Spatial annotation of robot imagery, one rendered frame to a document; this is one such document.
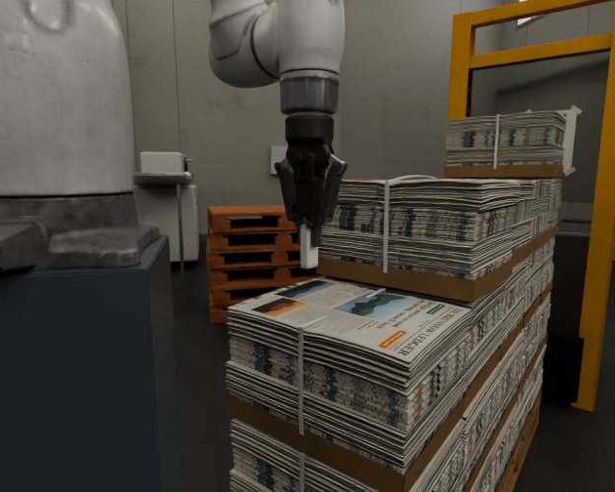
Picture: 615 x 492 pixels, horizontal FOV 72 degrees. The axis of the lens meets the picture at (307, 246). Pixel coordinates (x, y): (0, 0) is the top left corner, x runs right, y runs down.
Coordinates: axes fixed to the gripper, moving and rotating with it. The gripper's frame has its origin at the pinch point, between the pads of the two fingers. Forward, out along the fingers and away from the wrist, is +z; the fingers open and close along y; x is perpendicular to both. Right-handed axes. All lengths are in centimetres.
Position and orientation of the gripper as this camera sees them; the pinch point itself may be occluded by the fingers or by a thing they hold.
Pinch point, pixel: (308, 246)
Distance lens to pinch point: 68.3
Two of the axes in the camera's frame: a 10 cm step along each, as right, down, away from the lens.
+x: -6.0, 1.3, -7.9
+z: 0.0, 9.9, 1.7
